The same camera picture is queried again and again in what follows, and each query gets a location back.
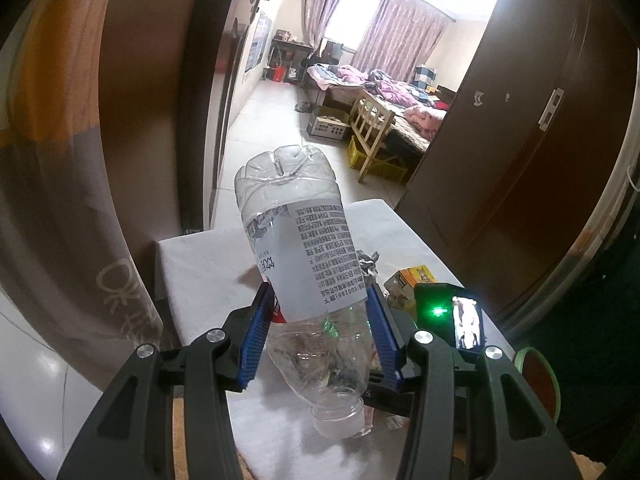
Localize dark desk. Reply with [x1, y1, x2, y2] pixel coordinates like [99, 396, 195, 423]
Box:
[270, 30, 316, 84]

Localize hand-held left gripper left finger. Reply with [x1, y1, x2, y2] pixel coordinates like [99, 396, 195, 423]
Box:
[56, 285, 276, 480]

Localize pink window curtains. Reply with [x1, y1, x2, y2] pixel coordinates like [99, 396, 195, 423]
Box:
[300, 0, 451, 77]

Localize large cardboard box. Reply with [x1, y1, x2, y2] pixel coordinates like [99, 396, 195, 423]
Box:
[306, 105, 351, 140]

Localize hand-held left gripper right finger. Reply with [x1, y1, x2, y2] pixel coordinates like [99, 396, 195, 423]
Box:
[365, 285, 581, 480]

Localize red bin with green rim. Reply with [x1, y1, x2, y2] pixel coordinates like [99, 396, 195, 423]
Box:
[515, 347, 562, 423]

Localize brown door with white latch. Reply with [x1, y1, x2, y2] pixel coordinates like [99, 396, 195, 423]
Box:
[395, 0, 626, 321]

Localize wooden chair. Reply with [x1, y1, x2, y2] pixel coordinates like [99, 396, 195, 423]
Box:
[350, 91, 397, 184]

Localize brown door with handle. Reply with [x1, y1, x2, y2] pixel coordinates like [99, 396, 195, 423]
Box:
[100, 0, 281, 241]

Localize clear plastic bottle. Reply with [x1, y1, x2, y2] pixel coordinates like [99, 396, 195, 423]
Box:
[234, 144, 373, 441]

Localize blue white checked pillow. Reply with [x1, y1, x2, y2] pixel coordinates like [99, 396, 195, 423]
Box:
[414, 64, 437, 92]

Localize bed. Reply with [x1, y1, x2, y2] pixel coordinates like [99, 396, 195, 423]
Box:
[305, 62, 451, 157]

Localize yellow plastic crate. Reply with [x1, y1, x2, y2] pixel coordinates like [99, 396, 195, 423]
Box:
[347, 135, 411, 184]

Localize wall poster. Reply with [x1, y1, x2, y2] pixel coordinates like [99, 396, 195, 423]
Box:
[245, 10, 274, 74]

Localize pink blanket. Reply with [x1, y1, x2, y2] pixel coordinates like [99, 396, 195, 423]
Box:
[340, 65, 401, 106]

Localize crumpled silver foil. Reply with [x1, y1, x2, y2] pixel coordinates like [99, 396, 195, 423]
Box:
[354, 249, 382, 281]

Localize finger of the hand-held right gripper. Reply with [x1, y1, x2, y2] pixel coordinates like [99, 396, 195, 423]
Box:
[366, 382, 412, 417]

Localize grey orange door curtain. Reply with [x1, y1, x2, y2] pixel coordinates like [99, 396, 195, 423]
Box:
[0, 0, 166, 361]

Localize yellow cardboard box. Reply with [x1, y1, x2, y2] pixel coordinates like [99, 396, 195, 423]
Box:
[384, 265, 436, 307]

